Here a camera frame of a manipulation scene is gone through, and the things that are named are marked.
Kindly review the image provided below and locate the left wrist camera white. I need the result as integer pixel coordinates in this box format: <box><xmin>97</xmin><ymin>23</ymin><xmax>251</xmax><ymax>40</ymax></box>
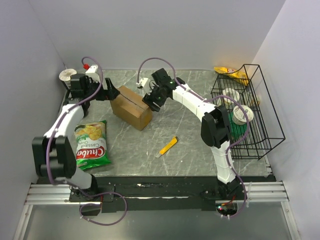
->
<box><xmin>83</xmin><ymin>63</ymin><xmax>99</xmax><ymax>78</ymax></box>

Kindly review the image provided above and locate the brown cardboard express box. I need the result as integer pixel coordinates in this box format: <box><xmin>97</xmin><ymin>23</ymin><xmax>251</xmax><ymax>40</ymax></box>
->
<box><xmin>110</xmin><ymin>85</ymin><xmax>153</xmax><ymax>131</ymax></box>

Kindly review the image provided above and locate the yellow utility knife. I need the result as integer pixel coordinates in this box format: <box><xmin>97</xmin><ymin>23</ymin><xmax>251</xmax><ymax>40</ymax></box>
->
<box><xmin>155</xmin><ymin>136</ymin><xmax>178</xmax><ymax>158</ymax></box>

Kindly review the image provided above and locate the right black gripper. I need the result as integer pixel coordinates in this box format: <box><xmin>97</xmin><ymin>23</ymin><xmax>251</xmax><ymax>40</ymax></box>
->
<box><xmin>142</xmin><ymin>82</ymin><xmax>167</xmax><ymax>113</ymax></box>

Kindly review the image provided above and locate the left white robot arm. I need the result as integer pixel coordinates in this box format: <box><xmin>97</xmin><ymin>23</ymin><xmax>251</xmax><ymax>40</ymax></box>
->
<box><xmin>32</xmin><ymin>73</ymin><xmax>120</xmax><ymax>201</ymax></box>

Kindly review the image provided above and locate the aluminium rail frame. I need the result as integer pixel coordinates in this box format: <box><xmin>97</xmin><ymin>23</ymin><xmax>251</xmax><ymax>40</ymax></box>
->
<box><xmin>24</xmin><ymin>182</ymin><xmax>289</xmax><ymax>205</ymax></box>

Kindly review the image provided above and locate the green Chuba chips bag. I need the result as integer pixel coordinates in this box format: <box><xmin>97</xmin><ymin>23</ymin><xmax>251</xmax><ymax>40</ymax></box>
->
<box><xmin>74</xmin><ymin>120</ymin><xmax>111</xmax><ymax>171</ymax></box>

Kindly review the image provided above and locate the yellow chips bag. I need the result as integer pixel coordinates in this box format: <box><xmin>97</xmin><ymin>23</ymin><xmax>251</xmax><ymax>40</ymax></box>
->
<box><xmin>213</xmin><ymin>66</ymin><xmax>249</xmax><ymax>86</ymax></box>

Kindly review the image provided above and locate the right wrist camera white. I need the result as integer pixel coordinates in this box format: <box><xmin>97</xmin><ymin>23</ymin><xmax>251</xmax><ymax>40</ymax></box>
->
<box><xmin>136</xmin><ymin>77</ymin><xmax>150</xmax><ymax>90</ymax></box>

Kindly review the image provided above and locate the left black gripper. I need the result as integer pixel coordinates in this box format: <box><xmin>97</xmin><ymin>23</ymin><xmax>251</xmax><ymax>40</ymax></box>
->
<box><xmin>84</xmin><ymin>77</ymin><xmax>120</xmax><ymax>101</ymax></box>

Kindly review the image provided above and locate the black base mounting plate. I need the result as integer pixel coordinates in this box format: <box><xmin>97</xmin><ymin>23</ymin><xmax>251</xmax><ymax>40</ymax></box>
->
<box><xmin>69</xmin><ymin>176</ymin><xmax>276</xmax><ymax>213</ymax></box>

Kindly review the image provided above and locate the black cylindrical snack can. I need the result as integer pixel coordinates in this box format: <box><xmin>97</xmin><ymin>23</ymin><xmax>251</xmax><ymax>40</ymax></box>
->
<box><xmin>58</xmin><ymin>68</ymin><xmax>77</xmax><ymax>89</ymax></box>

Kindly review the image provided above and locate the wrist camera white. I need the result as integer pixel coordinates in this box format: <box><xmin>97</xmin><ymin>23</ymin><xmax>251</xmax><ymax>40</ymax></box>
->
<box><xmin>136</xmin><ymin>77</ymin><xmax>150</xmax><ymax>90</ymax></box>
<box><xmin>83</xmin><ymin>63</ymin><xmax>99</xmax><ymax>78</ymax></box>

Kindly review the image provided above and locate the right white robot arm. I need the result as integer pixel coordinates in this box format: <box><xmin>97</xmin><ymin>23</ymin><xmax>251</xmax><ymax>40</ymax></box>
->
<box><xmin>136</xmin><ymin>68</ymin><xmax>240</xmax><ymax>200</ymax></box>

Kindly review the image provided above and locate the green packet in rack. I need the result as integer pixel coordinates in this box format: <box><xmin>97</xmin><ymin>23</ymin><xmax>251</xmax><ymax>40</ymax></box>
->
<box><xmin>228</xmin><ymin>112</ymin><xmax>247</xmax><ymax>142</ymax></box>

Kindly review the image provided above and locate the black wire rack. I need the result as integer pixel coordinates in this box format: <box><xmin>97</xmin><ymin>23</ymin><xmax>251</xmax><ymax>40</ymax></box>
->
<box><xmin>211</xmin><ymin>64</ymin><xmax>286</xmax><ymax>160</ymax></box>

